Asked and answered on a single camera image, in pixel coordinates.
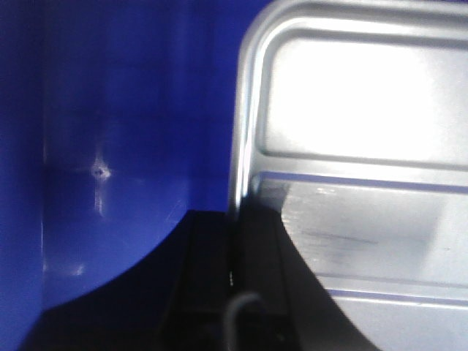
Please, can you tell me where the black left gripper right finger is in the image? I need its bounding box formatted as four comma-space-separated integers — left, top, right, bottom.
232, 203, 376, 350

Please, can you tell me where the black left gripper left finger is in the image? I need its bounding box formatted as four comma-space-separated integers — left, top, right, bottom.
20, 211, 229, 350

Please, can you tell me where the small silver metal tray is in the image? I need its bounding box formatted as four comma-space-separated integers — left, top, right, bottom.
229, 1, 467, 350

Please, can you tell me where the target blue crate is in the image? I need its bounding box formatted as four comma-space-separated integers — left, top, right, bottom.
1, 1, 266, 350

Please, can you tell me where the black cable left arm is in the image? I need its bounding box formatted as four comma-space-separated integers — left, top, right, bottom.
221, 292, 268, 351

